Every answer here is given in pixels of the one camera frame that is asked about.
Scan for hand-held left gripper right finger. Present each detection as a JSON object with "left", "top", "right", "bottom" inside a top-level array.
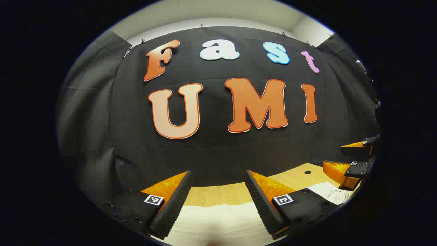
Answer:
[{"left": 246, "top": 170, "right": 345, "bottom": 240}]

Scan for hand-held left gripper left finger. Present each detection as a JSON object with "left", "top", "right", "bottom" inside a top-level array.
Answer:
[{"left": 102, "top": 171, "right": 192, "bottom": 240}]

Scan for white jeans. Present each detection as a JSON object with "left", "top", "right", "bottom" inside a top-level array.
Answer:
[{"left": 167, "top": 181, "right": 354, "bottom": 246}]

